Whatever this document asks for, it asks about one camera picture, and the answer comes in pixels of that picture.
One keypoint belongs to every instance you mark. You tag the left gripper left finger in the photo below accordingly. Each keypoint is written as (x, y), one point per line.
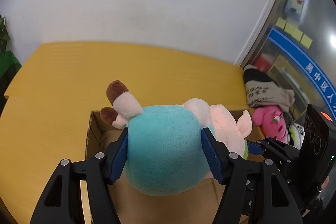
(60, 201)

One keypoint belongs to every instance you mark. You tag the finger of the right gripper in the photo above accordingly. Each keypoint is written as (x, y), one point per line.
(254, 148)

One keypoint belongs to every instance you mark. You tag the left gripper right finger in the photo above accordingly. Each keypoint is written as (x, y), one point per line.
(257, 187)

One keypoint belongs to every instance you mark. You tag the brown cardboard box tray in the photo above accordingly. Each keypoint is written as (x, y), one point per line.
(164, 150)

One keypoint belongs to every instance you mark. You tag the pig plush toy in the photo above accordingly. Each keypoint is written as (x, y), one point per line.
(164, 147)

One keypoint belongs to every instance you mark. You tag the operator hand on gripper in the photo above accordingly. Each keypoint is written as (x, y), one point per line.
(322, 186)

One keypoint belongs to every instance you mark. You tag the pink plush toy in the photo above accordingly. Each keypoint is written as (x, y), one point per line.
(271, 121)

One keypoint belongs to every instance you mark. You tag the white panda plush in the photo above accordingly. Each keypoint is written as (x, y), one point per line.
(295, 135)

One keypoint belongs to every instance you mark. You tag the blue banner with characters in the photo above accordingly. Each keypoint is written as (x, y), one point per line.
(309, 67)

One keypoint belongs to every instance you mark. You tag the yellow sticky notes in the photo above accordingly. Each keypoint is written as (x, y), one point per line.
(294, 32)

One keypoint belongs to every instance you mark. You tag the green table cloth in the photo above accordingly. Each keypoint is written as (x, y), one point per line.
(7, 60)

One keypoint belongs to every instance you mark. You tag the green potted plant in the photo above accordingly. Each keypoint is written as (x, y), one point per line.
(4, 36)

